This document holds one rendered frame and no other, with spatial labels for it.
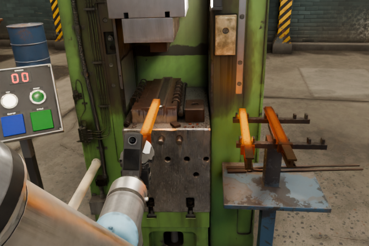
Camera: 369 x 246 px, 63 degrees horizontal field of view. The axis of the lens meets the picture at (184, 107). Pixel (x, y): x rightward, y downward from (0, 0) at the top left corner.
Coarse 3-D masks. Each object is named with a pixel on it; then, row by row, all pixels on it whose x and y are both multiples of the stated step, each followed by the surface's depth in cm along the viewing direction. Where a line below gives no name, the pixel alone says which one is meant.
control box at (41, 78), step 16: (48, 64) 123; (0, 80) 116; (16, 80) 118; (32, 80) 120; (48, 80) 122; (0, 96) 115; (16, 96) 117; (48, 96) 121; (0, 112) 114; (16, 112) 116; (0, 128) 114
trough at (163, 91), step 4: (164, 80) 167; (168, 80) 168; (164, 84) 162; (168, 84) 162; (164, 88) 156; (160, 92) 150; (164, 92) 150; (160, 96) 145; (164, 96) 145; (160, 100) 140; (160, 104) 136
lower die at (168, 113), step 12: (144, 84) 165; (156, 84) 161; (144, 96) 148; (156, 96) 142; (168, 96) 143; (132, 108) 134; (144, 108) 132; (168, 108) 132; (132, 120) 134; (144, 120) 134; (156, 120) 134; (168, 120) 134
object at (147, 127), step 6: (156, 102) 120; (150, 108) 114; (156, 108) 114; (150, 114) 109; (156, 114) 114; (150, 120) 104; (144, 126) 99; (150, 126) 99; (144, 132) 95; (150, 132) 99; (144, 138) 90; (150, 138) 93; (144, 144) 88
